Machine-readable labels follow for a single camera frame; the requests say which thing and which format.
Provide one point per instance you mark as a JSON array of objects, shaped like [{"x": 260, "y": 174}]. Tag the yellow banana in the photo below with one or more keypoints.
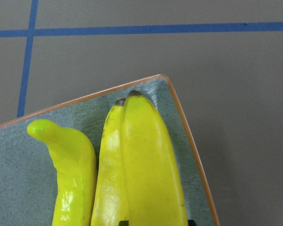
[
  {"x": 153, "y": 183},
  {"x": 74, "y": 159},
  {"x": 111, "y": 204}
]

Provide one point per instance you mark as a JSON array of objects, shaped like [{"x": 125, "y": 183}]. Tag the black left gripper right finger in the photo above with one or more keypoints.
[{"x": 191, "y": 222}]

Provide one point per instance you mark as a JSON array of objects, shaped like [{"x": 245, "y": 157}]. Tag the grey square plate orange rim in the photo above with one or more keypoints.
[{"x": 28, "y": 179}]

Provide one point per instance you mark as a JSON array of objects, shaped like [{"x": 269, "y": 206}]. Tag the brown paper table cover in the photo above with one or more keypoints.
[{"x": 224, "y": 58}]

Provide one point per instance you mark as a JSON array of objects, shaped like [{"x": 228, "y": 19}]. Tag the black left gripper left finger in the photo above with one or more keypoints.
[{"x": 123, "y": 223}]

